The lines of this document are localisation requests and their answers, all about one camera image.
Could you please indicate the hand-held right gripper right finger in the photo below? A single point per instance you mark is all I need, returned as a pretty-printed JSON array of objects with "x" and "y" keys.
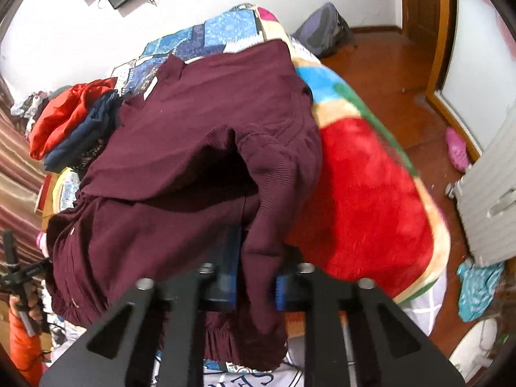
[{"x": 282, "y": 294}]

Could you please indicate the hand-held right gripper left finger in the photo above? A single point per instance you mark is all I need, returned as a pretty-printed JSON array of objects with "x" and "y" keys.
[{"x": 230, "y": 290}]

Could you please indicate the maroon button shirt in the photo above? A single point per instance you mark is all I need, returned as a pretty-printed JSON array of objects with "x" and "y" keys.
[{"x": 181, "y": 149}]

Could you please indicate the person's left forearm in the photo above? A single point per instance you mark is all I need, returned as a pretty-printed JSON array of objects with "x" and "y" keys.
[{"x": 24, "y": 350}]

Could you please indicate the person's left hand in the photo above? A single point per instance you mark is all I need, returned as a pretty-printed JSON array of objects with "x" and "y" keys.
[{"x": 35, "y": 306}]

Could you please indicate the brown striped curtain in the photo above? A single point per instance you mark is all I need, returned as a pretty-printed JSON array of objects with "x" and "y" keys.
[{"x": 16, "y": 177}]

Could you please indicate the colourful fleece blanket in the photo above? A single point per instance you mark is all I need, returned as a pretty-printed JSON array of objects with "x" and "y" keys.
[{"x": 363, "y": 209}]

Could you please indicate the dark patterned garment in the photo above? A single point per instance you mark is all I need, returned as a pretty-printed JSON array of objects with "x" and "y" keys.
[{"x": 90, "y": 155}]

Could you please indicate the white printed bedsheet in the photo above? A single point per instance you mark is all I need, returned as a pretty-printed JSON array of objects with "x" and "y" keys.
[{"x": 423, "y": 310}]

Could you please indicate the navy blue garment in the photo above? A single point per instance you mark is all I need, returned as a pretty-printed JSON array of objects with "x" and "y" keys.
[{"x": 84, "y": 137}]

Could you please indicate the red garment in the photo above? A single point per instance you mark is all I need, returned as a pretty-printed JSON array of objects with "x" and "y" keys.
[{"x": 60, "y": 121}]

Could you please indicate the teal cloth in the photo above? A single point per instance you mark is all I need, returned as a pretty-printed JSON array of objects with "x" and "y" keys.
[{"x": 479, "y": 290}]

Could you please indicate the pink slipper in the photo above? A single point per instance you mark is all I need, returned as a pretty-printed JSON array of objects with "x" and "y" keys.
[{"x": 457, "y": 149}]

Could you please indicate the white ribbed suitcase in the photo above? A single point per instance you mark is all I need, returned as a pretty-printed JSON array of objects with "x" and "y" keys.
[{"x": 487, "y": 193}]

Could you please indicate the blue patchwork bed cover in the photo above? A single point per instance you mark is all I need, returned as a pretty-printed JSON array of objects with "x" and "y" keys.
[{"x": 225, "y": 28}]

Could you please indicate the grey purple backpack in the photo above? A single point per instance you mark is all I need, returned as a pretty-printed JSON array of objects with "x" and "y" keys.
[{"x": 322, "y": 28}]

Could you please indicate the sliding door with pink hearts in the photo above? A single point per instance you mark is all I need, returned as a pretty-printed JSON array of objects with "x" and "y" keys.
[{"x": 475, "y": 48}]

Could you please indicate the brown wooden door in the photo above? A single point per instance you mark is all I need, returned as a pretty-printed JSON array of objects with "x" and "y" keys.
[{"x": 419, "y": 4}]

